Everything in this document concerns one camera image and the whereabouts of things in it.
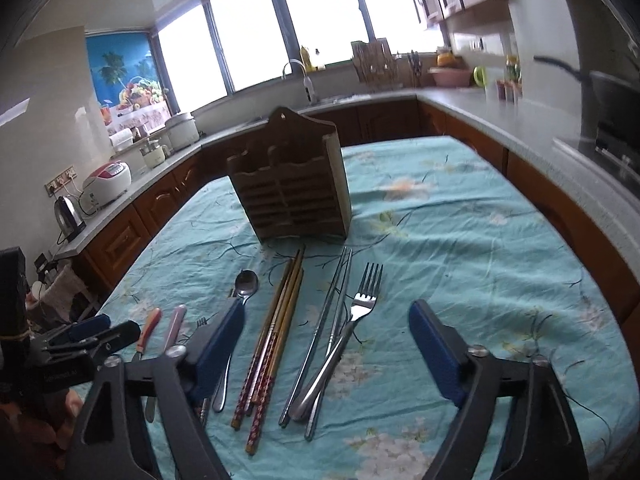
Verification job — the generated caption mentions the large stainless steel fork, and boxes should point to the large stainless steel fork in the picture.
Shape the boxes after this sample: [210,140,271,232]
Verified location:
[288,263,384,422]

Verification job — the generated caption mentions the small dark fork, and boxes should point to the small dark fork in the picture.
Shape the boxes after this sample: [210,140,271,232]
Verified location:
[194,318,210,427]

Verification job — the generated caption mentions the chrome kitchen faucet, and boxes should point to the chrome kitchen faucet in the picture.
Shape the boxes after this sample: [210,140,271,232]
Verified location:
[281,58,318,106]

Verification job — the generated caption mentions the person's left hand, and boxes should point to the person's left hand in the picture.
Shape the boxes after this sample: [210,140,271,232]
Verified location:
[1,390,84,479]

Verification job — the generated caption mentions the lower wooden counter cabinets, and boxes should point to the lower wooden counter cabinets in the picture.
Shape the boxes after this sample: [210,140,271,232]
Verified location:
[72,98,639,358]

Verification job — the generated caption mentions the wooden chopstick red patterned end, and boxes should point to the wooden chopstick red patterned end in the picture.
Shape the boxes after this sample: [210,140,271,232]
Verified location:
[230,260,293,430]

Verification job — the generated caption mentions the stainless electric kettle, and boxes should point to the stainless electric kettle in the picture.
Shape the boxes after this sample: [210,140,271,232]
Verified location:
[54,195,86,242]

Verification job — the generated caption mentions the teal floral tablecloth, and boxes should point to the teal floral tablecloth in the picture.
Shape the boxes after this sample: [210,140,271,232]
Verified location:
[103,136,639,479]

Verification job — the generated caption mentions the white red rice cooker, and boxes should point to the white red rice cooker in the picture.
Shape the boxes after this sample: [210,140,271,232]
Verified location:
[79,160,132,214]

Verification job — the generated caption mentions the small cream blender jar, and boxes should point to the small cream blender jar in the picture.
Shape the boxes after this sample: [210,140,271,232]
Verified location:
[140,140,166,169]

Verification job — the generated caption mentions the white pot cooker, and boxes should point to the white pot cooker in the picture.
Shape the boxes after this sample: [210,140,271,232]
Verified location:
[165,112,200,151]

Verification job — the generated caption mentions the wooden utensil holder box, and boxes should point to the wooden utensil holder box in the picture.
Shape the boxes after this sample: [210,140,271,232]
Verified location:
[227,106,352,242]

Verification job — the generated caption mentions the tropical fruit poster blind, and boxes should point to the tropical fruit poster blind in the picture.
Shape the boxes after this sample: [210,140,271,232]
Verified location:
[86,32,170,136]

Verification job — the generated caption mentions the gas stove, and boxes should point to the gas stove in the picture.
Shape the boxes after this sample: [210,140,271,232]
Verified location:
[553,122,639,200]

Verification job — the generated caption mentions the black wok pan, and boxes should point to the black wok pan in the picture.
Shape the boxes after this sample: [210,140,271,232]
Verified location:
[534,55,639,144]

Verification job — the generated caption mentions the condiment bottles group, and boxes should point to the condiment bottles group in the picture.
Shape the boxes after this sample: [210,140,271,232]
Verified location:
[497,55,522,104]

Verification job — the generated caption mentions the pink plastic basin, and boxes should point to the pink plastic basin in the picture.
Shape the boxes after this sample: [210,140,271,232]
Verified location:
[428,67,473,88]

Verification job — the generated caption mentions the yellow dish soap bottle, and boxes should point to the yellow dish soap bottle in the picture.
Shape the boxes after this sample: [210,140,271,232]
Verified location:
[299,47,316,73]

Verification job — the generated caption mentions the wooden dish rack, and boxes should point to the wooden dish rack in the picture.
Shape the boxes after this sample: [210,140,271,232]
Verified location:
[352,38,400,89]

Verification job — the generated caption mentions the orange handled knife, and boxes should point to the orange handled knife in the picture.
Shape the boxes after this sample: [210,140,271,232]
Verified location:
[132,308,162,362]

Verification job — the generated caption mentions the pink handled knife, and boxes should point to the pink handled knife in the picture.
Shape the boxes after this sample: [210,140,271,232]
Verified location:
[144,304,186,422]

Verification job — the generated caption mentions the wall power socket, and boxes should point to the wall power socket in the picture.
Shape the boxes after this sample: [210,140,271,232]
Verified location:
[44,166,77,196]

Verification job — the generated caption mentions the kitchen window frame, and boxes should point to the kitchen window frame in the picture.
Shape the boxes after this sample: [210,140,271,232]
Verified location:
[157,0,447,112]

